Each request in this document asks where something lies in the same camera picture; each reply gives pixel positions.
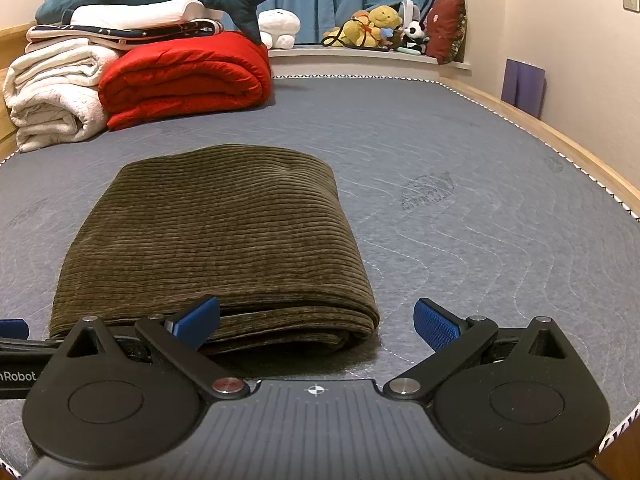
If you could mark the white folded pillow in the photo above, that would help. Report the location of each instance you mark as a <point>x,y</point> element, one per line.
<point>135,11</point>

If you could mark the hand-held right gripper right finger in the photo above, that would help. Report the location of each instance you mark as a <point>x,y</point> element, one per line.
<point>436,322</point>

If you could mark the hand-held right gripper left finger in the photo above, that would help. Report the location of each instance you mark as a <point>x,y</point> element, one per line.
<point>195,321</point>

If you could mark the purple panel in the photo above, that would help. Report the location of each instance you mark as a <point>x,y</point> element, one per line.
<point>522,87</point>

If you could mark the white folded blanket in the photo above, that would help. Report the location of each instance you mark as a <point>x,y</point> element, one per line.
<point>50,95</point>

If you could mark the red folded quilt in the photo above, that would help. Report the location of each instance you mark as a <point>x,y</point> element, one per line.
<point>185,75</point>

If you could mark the red cushion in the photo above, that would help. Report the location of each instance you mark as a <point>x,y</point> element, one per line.
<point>446,30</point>

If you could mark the star-print folded blanket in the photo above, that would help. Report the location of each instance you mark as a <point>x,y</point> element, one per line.
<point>100,34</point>

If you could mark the white window ledge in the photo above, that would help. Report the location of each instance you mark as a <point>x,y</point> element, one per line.
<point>340,62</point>

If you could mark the white plush toy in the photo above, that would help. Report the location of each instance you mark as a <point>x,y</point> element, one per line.
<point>279,25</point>

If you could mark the panda plush toy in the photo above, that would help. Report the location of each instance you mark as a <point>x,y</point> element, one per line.
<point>414,32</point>

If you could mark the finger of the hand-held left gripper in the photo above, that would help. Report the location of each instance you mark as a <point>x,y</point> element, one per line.
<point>12,329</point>

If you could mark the yellow long-limbed plush toy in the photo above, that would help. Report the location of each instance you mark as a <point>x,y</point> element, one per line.
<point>355,30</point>

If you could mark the yellow round plush toy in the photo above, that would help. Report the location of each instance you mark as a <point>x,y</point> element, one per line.
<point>386,16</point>

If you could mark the white wall socket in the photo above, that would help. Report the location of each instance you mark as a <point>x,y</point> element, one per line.
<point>631,0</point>

